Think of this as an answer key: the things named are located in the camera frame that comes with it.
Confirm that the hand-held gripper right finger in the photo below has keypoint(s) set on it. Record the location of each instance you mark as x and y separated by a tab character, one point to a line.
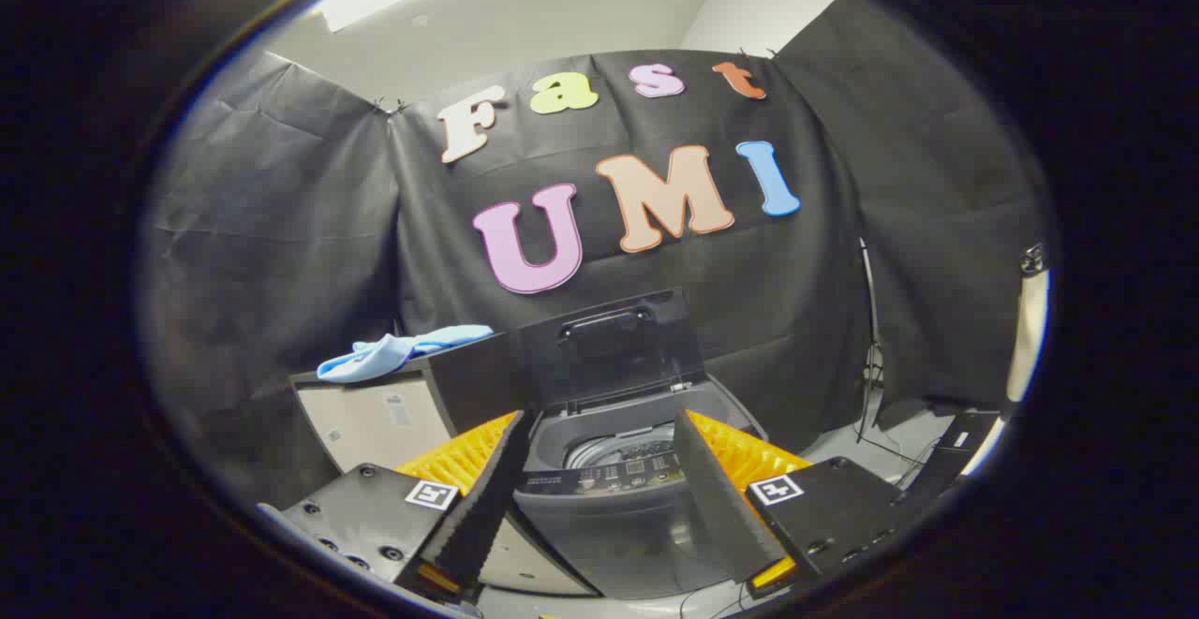
717	497

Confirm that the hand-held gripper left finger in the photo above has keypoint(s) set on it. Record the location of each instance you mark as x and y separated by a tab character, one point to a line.
487	497

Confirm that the grey washing machine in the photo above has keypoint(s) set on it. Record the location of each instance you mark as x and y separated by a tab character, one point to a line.
599	535

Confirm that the light blue shirt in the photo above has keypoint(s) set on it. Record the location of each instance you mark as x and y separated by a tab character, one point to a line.
384	354

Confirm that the dark cabinet with beige door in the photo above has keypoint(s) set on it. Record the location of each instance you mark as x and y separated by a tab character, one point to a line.
365	422

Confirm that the black box on floor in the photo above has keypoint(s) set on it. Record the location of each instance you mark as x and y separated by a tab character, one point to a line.
955	446

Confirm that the black backdrop cloth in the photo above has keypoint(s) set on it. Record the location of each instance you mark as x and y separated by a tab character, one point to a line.
281	226

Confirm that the white pole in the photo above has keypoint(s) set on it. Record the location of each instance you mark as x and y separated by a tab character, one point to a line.
1026	338

